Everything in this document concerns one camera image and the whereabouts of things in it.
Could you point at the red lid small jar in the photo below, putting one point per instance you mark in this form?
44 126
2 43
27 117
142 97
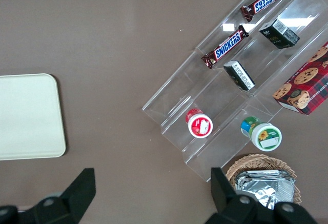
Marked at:
199 125

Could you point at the small light wicker basket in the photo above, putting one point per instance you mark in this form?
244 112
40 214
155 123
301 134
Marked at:
256 161

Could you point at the green lid sunflower jar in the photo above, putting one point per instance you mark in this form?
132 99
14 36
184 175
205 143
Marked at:
264 134

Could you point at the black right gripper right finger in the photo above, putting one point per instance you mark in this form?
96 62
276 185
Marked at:
225 193

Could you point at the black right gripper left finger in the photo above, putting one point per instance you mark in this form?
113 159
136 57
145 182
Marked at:
74 193

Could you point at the dark green small box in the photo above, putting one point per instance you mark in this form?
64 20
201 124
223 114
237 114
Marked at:
279 33
239 76

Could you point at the clear acrylic stepped display stand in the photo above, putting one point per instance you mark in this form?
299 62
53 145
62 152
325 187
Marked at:
205 85

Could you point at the stack of foil containers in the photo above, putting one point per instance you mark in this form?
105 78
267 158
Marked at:
264 185

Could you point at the beige plastic tray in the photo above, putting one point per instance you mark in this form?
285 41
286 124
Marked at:
28 116

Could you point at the red tartan cookie box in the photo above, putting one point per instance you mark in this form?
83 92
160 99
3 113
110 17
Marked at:
305 83

